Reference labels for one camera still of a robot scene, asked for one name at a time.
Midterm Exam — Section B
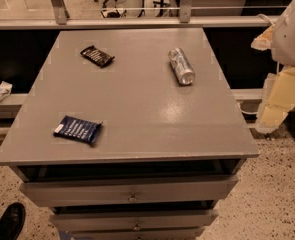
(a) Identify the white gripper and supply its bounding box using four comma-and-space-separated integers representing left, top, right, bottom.
251, 0, 295, 133

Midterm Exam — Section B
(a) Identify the silver redbull can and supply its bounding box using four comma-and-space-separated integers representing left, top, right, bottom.
168, 48, 195, 86

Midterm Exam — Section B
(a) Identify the black rxbar chocolate wrapper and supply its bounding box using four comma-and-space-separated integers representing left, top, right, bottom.
80, 45, 114, 68

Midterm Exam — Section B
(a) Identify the grey drawer cabinet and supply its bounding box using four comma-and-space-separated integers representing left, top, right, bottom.
0, 28, 260, 240

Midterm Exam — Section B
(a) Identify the middle grey drawer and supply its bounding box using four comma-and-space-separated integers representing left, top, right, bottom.
50, 210, 218, 231

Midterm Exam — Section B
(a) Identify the grey drawer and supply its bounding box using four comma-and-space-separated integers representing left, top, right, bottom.
71, 227, 205, 240
50, 210, 218, 231
20, 175, 238, 207

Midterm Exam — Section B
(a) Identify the bottom grey drawer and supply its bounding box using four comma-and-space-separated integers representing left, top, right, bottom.
71, 227, 205, 240

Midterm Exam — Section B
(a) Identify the top grey drawer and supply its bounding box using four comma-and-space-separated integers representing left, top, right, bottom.
20, 175, 238, 207

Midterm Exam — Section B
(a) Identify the blue snack bar wrapper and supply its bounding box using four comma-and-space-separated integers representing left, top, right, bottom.
53, 116, 102, 144

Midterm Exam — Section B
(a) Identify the grey metal railing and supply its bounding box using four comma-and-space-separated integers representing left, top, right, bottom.
0, 0, 278, 30

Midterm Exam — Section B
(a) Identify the black shoe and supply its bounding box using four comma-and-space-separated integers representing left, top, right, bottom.
0, 202, 26, 240

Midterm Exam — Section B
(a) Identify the white cable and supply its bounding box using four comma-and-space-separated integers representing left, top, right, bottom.
240, 102, 261, 116

